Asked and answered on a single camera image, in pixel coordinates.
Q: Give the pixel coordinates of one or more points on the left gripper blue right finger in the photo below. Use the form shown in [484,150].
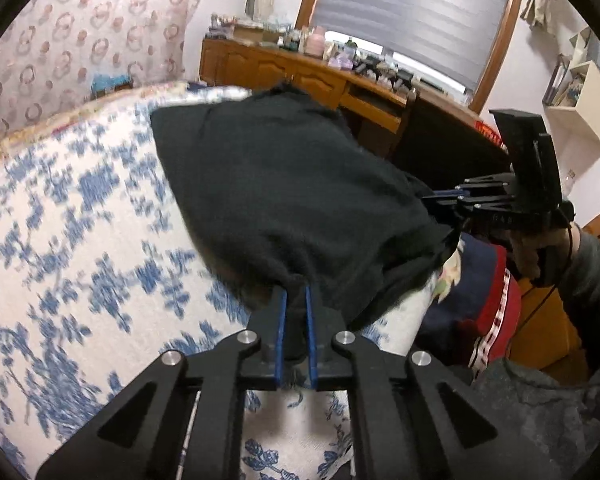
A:
[312,346]

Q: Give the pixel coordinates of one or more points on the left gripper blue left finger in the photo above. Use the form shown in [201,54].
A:
[280,301]

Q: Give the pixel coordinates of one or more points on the black Superman t-shirt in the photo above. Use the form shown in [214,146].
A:
[276,192]

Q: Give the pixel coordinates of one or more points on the person's right grey sleeve forearm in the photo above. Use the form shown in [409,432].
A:
[579,291]

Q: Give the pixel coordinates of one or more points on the person's right hand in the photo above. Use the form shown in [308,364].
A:
[544,258]

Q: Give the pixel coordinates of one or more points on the wooden sideboard cabinet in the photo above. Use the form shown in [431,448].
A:
[377,117]

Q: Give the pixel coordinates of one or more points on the red navy striped garment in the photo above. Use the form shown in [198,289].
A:
[476,308]

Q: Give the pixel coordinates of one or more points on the floral bed cover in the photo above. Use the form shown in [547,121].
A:
[99,276]

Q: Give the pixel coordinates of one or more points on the grey window roller blind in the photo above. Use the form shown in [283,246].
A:
[453,37]

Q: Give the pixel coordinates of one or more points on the pink container on sideboard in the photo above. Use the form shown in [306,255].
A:
[315,42]

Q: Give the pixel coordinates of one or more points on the blue item at bed head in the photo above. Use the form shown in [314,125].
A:
[105,84]

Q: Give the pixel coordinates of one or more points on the circle patterned sheer curtain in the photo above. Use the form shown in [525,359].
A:
[53,50]

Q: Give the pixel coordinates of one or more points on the white wall shelf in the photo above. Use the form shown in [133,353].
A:
[572,99]

